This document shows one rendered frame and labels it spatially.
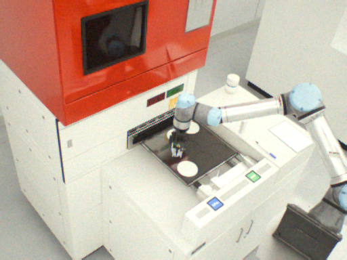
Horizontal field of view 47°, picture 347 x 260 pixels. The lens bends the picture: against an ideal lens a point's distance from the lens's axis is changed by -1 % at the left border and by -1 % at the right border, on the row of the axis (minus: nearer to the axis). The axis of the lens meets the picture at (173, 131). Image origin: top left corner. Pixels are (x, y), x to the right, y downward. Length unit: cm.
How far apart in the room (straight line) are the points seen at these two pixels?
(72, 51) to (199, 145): 91
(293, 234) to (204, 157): 57
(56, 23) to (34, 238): 173
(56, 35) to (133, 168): 88
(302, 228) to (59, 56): 119
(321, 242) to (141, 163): 93
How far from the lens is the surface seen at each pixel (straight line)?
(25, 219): 292
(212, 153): 207
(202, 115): 164
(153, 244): 199
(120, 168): 205
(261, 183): 193
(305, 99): 162
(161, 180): 201
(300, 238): 185
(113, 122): 191
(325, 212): 179
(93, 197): 221
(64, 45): 146
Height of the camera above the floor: 235
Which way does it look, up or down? 42 degrees down
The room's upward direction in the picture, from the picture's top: 8 degrees clockwise
